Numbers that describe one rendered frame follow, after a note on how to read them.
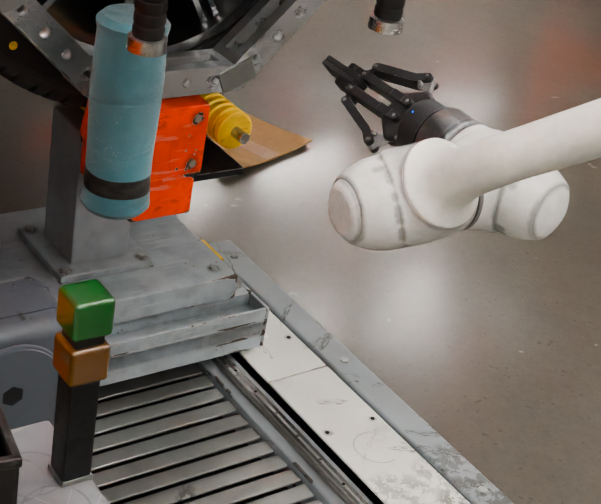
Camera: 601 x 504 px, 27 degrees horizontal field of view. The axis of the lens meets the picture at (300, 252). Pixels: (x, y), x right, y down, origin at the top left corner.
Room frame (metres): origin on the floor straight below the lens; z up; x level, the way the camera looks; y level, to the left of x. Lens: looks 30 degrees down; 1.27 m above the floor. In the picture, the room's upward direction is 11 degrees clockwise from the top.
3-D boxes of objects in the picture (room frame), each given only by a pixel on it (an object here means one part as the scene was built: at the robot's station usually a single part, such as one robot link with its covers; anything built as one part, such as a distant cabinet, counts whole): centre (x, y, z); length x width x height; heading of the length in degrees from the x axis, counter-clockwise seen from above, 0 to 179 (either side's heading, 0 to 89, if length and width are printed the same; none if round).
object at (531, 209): (1.36, -0.22, 0.64); 0.16 x 0.13 x 0.11; 40
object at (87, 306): (0.93, 0.18, 0.64); 0.04 x 0.04 x 0.04; 40
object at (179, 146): (1.61, 0.25, 0.48); 0.16 x 0.12 x 0.17; 40
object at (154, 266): (1.71, 0.34, 0.32); 0.40 x 0.30 x 0.28; 130
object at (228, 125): (1.74, 0.20, 0.51); 0.29 x 0.06 x 0.06; 40
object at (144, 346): (1.71, 0.34, 0.13); 0.50 x 0.36 x 0.10; 130
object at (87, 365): (0.93, 0.18, 0.59); 0.04 x 0.04 x 0.04; 40
